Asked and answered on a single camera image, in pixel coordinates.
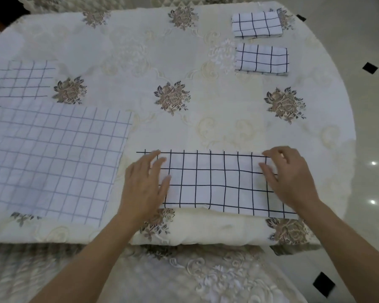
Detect person's left hand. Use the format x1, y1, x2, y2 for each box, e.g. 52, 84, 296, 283
118, 151, 172, 229

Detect person's right hand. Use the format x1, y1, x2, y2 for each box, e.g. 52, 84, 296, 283
259, 146, 323, 215

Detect half-folded black checked white cloth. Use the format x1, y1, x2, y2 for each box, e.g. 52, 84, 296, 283
136, 150, 299, 219

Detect person's right forearm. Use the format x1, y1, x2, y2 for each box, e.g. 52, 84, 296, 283
298, 199, 379, 303

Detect person's left forearm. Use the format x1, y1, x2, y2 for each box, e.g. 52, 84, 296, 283
28, 214, 147, 303

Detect cream floral embroidered tablecloth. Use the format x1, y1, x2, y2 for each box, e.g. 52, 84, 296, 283
0, 1, 358, 256

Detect cream lace chair cover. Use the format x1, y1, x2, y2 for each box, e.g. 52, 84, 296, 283
0, 242, 307, 303

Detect large unfolded grey checked cloth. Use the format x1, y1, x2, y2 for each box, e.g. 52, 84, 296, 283
0, 100, 134, 228

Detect folded black checked white cloth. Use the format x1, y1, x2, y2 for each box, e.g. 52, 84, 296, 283
234, 43, 290, 77
231, 11, 284, 39

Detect cream quilted chair back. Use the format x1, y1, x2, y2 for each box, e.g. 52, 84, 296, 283
16, 0, 263, 12

